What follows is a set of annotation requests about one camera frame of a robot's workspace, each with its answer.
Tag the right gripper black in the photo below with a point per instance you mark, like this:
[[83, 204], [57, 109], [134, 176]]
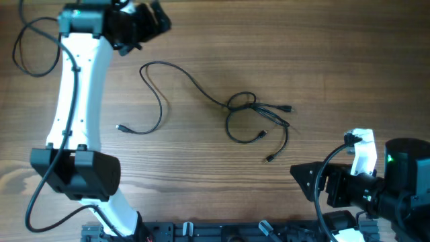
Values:
[[340, 173]]

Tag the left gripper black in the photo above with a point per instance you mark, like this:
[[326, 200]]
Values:
[[150, 29]]

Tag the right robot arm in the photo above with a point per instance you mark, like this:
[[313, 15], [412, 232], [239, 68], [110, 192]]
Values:
[[401, 196]]

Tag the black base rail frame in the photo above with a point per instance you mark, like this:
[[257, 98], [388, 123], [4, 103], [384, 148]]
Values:
[[294, 230]]

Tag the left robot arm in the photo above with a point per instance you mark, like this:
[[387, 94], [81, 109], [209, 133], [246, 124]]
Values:
[[72, 163]]

